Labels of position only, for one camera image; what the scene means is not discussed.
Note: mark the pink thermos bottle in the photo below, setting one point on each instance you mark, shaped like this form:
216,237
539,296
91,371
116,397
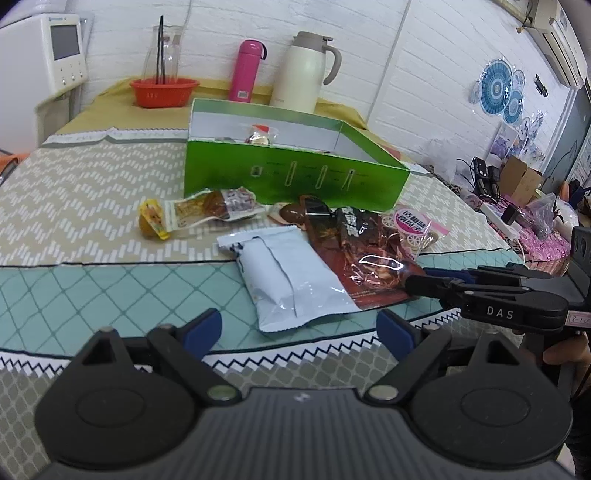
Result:
250,53

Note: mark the white power strip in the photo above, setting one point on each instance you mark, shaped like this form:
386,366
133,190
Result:
495,219

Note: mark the glass carafe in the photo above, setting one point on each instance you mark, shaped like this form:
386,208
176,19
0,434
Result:
172,51

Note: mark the person's right hand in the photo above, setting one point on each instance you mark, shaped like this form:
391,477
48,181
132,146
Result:
575,351

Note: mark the clear brown meat snack packet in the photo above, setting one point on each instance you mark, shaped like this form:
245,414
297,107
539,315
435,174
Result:
226,205

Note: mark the white snack bag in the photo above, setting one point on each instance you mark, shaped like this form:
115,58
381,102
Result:
289,283

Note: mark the cream thermal jug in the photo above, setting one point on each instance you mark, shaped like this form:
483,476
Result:
310,63

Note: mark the blue paper fan decoration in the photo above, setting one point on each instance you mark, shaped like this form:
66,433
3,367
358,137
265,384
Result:
499,91

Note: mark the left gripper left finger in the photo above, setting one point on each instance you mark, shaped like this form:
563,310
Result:
179,355

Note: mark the white water dispenser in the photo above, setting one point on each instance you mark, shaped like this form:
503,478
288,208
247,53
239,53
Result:
43,66

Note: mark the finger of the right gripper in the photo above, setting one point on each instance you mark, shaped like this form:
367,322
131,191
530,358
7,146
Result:
450,291
470,276

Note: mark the red-white snack in box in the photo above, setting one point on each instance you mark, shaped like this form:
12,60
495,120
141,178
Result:
262,135

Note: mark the dark red snack bag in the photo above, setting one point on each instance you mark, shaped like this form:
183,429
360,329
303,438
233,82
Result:
368,257

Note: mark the white air conditioner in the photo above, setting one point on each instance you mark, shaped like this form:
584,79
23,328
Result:
551,29

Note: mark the pink-labelled seed bag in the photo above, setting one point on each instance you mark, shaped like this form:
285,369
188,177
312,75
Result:
417,232

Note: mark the green cardboard box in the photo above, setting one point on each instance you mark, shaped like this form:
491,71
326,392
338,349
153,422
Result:
312,155

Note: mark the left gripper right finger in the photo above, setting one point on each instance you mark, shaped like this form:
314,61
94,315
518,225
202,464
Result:
418,351

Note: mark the red plastic basket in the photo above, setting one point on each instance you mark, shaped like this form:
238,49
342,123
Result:
150,95

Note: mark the yellow snack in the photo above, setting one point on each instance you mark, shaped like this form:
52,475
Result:
151,220

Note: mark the black straw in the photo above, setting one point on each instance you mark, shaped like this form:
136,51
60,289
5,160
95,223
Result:
160,69

